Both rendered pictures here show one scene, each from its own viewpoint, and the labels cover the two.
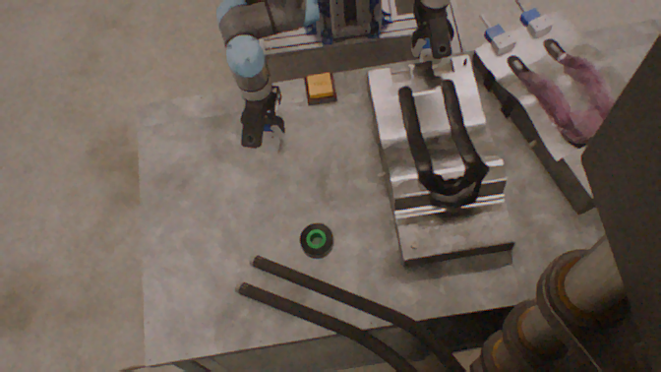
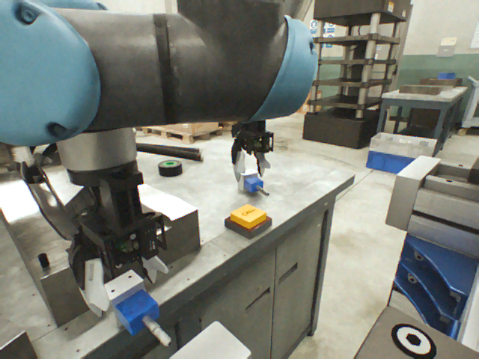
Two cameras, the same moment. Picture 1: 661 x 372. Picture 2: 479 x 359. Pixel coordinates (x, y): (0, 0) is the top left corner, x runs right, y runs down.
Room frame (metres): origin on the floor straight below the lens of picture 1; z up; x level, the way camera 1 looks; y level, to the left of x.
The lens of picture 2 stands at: (1.32, -0.41, 1.15)
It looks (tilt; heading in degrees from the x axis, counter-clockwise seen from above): 23 degrees down; 133
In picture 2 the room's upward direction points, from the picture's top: straight up
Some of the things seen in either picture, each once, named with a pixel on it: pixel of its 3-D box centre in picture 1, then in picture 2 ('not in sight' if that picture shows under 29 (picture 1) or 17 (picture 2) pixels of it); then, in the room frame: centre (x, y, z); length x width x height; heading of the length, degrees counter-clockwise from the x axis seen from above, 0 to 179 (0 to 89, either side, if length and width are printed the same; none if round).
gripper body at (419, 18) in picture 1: (432, 11); (116, 212); (1.01, -0.30, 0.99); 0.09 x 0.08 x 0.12; 3
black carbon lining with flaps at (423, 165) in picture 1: (442, 138); (73, 184); (0.70, -0.27, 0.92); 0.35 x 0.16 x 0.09; 1
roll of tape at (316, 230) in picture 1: (317, 240); (170, 167); (0.52, 0.06, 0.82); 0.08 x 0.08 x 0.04
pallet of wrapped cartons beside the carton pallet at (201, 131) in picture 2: not in sight; (179, 107); (-2.78, 2.33, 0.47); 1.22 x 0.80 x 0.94; 7
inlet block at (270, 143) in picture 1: (271, 126); (255, 185); (0.85, 0.14, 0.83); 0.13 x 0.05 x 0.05; 161
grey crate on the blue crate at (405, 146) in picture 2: not in sight; (402, 145); (0.53, 3.05, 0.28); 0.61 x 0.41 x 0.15; 3
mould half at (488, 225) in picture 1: (437, 153); (81, 200); (0.68, -0.26, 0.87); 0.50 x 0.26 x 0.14; 1
